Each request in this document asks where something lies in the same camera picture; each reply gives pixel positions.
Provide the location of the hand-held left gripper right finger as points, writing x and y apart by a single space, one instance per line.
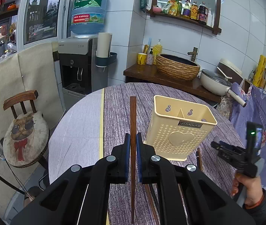
139 160

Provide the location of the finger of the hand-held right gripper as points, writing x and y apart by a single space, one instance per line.
227 147
226 155

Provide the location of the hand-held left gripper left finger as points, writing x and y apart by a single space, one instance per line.
127 155

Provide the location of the brown wooden chopstick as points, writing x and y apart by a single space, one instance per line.
152 206
133 112

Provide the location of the beige perforated utensil holder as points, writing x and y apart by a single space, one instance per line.
182 140

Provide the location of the person's right forearm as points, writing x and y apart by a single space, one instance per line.
264 209

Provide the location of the person's right hand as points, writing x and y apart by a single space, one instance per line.
252 189

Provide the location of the beige floral cloth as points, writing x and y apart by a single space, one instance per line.
225 106

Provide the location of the purple striped tablecloth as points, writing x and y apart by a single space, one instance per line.
118 112

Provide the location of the purple floral cloth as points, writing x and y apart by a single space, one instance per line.
257 112

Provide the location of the cream frying pan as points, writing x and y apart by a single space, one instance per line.
211 88

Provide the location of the glass pan lid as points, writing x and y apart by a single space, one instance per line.
215 77

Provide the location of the cream rice cooker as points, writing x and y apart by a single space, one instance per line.
231 69

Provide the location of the yellow box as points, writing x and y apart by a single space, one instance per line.
259 71

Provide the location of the wooden counter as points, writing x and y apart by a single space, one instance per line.
142 72

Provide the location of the woven basket sink basin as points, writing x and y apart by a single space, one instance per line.
177 69

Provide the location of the dark teal cup holder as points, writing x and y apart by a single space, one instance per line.
109 59

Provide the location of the yellow mug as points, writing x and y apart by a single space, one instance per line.
141 59

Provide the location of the floral patterned cup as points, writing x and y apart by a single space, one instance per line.
149 59

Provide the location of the brass faucet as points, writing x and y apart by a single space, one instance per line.
193 52

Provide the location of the cat print seat cushion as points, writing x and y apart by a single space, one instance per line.
25 140

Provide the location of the yellow dish soap bottle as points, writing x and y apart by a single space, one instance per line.
157 50

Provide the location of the grey water dispenser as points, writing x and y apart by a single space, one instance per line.
74 58

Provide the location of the blue toothbrush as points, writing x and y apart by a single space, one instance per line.
149 43

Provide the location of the wooden chair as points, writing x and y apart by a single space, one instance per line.
20 97

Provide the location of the row of condiment bottles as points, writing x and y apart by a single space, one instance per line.
193 10

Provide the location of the beige foam board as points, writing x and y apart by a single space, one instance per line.
4 86

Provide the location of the pink bowl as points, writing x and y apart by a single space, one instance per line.
156 9

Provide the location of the blue water bottle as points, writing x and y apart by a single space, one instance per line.
88 9

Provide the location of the green hanging packet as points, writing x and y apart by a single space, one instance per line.
143 1

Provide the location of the dark wooden wall shelf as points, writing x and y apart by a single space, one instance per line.
215 29

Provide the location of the white window frame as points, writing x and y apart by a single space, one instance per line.
62 11

